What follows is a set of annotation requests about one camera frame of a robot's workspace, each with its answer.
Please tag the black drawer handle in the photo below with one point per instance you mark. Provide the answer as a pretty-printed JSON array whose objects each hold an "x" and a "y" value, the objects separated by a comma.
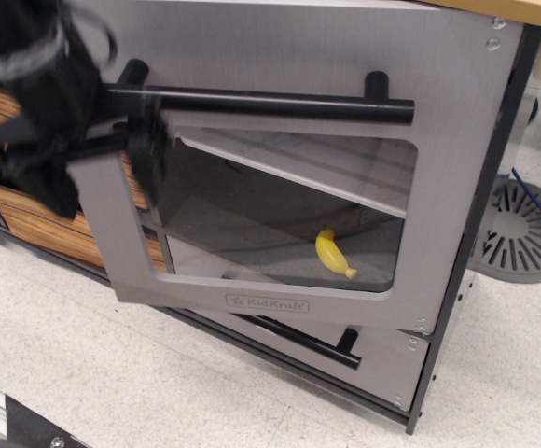
[{"x": 341, "y": 352}]

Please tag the grey toy oven door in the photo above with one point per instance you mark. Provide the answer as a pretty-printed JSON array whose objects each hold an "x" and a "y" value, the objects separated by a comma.
[{"x": 453, "y": 64}]

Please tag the black plate with screw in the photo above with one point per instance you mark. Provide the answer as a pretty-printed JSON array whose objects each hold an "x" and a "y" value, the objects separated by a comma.
[{"x": 27, "y": 428}]

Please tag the grey slotted round base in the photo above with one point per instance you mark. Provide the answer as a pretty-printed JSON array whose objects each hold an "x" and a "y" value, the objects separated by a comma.
[{"x": 508, "y": 247}]

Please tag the lower wood-grain bin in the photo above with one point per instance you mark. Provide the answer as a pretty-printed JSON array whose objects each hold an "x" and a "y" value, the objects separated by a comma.
[{"x": 33, "y": 222}]

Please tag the wooden countertop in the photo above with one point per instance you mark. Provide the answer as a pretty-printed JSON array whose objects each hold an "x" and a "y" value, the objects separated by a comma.
[{"x": 526, "y": 11}]

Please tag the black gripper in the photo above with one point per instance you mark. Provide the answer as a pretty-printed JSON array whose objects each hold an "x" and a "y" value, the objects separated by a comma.
[{"x": 59, "y": 101}]

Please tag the black toy kitchen frame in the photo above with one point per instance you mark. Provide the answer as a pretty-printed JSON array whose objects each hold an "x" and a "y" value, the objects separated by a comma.
[{"x": 233, "y": 222}]

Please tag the yellow toy banana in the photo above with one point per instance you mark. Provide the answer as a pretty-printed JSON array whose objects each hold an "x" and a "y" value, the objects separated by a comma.
[{"x": 330, "y": 255}]

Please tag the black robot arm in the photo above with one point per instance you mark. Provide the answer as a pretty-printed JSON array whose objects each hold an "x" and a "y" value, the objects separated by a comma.
[{"x": 42, "y": 32}]

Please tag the grey oven shelf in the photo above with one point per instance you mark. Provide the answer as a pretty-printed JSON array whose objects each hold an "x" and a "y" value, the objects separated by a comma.
[{"x": 373, "y": 172}]

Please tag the black oven door handle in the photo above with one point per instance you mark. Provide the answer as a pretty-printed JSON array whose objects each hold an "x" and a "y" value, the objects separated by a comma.
[{"x": 375, "y": 108}]

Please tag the grey lower oven drawer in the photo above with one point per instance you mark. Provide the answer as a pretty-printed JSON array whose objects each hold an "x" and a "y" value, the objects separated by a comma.
[{"x": 390, "y": 366}]

